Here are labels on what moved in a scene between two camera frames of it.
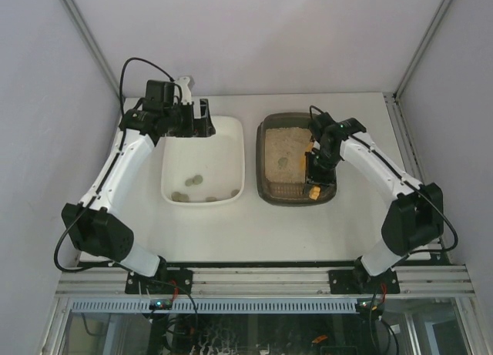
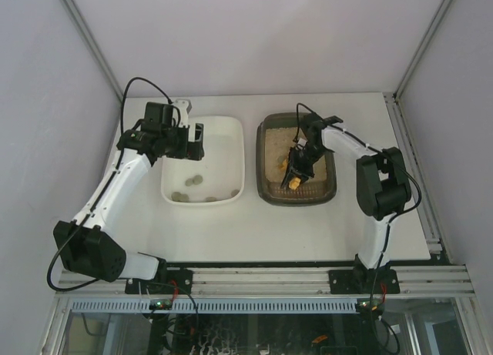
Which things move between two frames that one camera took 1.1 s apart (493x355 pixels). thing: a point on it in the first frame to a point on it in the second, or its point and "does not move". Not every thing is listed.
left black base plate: (169, 282) does not move
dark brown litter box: (282, 142) does not move
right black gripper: (321, 175) to (300, 169)
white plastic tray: (205, 170) does not move
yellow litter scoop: (315, 191) to (293, 182)
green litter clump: (197, 179) does not move
